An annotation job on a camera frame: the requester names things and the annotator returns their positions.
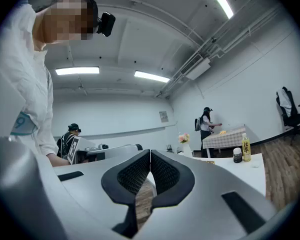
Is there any white vase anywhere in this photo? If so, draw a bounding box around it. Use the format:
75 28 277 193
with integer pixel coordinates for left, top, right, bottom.
181 143 194 159

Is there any checkered cloth table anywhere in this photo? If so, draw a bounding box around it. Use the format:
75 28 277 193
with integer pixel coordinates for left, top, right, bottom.
202 125 247 159

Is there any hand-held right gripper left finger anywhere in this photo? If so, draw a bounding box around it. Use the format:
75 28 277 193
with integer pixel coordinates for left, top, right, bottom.
37 148 151 240

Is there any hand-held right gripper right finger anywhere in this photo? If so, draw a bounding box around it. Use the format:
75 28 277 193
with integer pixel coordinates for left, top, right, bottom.
139 148 278 240

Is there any black head camera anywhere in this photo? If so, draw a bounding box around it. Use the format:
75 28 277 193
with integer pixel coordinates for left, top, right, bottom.
96 11 117 38

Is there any yellow drink bottle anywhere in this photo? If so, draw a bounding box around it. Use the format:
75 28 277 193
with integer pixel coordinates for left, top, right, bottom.
241 132 252 163

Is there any pink flower bouquet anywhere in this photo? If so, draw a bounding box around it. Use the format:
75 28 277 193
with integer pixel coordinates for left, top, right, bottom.
177 132 191 145

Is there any wall notice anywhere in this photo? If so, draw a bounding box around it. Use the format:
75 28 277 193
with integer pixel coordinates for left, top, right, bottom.
158 110 170 124

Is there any white garment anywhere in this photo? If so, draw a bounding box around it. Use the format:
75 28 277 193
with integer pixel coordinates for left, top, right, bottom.
276 87 293 117

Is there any person's left forearm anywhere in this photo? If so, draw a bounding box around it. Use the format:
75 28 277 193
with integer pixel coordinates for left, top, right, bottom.
46 153 71 167

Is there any dark jar white lid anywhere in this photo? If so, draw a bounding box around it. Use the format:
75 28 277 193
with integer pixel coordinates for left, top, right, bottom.
232 147 244 164

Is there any black office chair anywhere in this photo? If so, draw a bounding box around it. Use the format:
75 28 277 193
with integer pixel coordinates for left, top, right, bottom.
276 86 300 145

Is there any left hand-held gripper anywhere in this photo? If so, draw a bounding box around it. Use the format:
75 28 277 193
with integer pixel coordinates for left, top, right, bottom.
66 136 139 165

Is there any white ceiling conduit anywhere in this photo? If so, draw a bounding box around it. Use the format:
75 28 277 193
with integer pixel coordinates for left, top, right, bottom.
154 6 283 99

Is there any white teal armband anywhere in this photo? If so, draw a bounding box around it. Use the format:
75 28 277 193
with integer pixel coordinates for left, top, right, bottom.
10 111 37 137

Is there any white air conditioner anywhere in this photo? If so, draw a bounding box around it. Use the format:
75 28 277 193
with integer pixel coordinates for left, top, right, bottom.
179 53 212 81

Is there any person's white jacket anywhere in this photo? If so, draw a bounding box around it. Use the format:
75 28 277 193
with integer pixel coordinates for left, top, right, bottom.
0 2 60 157

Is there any person's head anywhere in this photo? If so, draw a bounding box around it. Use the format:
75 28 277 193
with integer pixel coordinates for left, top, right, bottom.
32 0 100 52

